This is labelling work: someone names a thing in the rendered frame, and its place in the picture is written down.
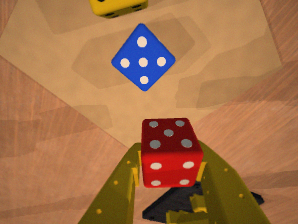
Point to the red die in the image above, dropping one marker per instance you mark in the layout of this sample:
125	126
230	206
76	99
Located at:
170	153

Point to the blue die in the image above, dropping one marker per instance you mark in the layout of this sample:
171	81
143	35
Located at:
143	59

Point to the yellow die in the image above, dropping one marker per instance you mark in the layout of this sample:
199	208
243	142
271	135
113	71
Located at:
114	8

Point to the tan flat mat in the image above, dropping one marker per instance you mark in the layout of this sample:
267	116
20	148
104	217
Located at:
222	48

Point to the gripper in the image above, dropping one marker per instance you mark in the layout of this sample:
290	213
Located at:
227	198

